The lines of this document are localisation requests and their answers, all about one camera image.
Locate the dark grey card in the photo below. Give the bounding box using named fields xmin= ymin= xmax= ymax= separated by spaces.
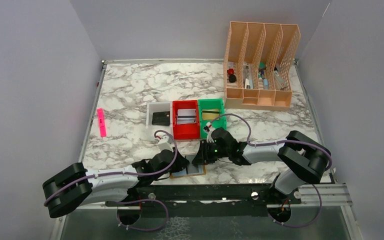
xmin=185 ymin=154 xmax=204 ymax=176

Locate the yellow-brown card holder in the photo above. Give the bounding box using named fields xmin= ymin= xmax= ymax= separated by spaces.
xmin=169 ymin=154 xmax=206 ymax=179

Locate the red plastic bin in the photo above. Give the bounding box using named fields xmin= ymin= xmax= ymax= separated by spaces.
xmin=172 ymin=100 xmax=200 ymax=140

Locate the white plastic bin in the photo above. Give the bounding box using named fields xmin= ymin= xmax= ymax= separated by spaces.
xmin=145 ymin=101 xmax=173 ymax=136

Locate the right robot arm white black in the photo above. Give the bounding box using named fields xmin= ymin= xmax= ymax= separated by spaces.
xmin=192 ymin=128 xmax=332 ymax=199

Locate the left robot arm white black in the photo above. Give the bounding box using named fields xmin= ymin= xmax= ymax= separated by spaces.
xmin=42 ymin=149 xmax=190 ymax=219

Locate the gold card with stripe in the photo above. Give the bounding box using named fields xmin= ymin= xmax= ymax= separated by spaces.
xmin=201 ymin=108 xmax=220 ymax=121

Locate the black card in white bin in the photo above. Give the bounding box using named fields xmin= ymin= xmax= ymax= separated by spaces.
xmin=151 ymin=111 xmax=171 ymax=126

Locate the white cards stack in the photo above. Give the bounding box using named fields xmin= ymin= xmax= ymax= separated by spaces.
xmin=175 ymin=108 xmax=197 ymax=125

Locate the red and black stamp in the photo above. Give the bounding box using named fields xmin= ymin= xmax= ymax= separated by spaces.
xmin=226 ymin=68 xmax=237 ymax=83

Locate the peach plastic desk organizer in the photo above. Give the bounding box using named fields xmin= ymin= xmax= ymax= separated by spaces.
xmin=223 ymin=21 xmax=301 ymax=111

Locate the pink highlighter marker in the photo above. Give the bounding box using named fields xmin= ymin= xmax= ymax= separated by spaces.
xmin=96 ymin=108 xmax=107 ymax=138

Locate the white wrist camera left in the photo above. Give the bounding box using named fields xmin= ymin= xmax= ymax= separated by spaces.
xmin=157 ymin=135 xmax=173 ymax=152

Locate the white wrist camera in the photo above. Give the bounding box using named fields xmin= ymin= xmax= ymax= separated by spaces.
xmin=203 ymin=122 xmax=217 ymax=134
xmin=157 ymin=135 xmax=173 ymax=152

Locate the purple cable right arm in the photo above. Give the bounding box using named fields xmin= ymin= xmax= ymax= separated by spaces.
xmin=203 ymin=113 xmax=333 ymax=170

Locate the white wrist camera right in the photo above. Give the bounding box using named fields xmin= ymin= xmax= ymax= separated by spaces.
xmin=203 ymin=122 xmax=217 ymax=134

